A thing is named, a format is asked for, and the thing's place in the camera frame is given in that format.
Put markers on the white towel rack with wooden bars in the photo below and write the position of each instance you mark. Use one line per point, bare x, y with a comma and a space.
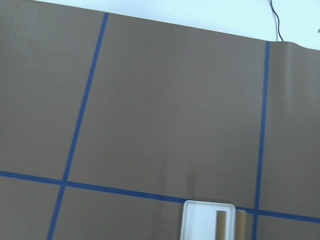
203, 220

